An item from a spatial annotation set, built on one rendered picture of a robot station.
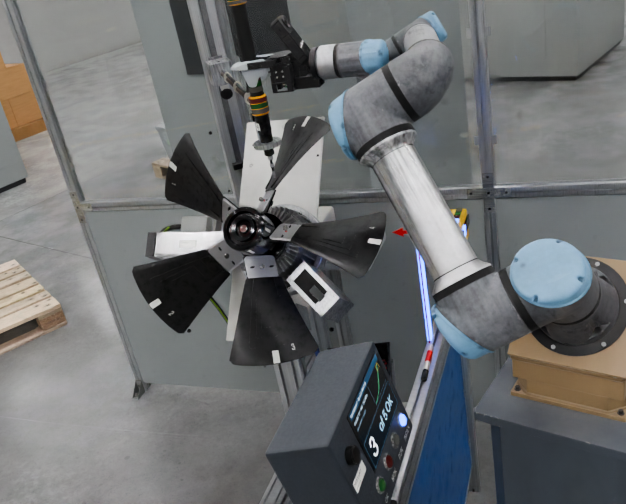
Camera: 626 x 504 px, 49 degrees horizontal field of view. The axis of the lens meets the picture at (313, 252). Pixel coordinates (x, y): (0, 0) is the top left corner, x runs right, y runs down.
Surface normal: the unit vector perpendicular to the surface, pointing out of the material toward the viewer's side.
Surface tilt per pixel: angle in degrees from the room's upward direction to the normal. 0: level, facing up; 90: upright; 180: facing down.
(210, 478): 0
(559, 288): 40
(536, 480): 90
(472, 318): 62
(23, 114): 90
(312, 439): 15
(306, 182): 50
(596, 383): 90
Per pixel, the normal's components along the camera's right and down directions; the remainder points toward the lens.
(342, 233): -0.13, -0.78
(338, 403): -0.41, -0.85
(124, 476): -0.18, -0.88
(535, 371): -0.55, 0.45
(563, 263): -0.40, -0.39
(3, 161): 0.79, 0.14
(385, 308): -0.32, 0.47
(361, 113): -0.37, 0.00
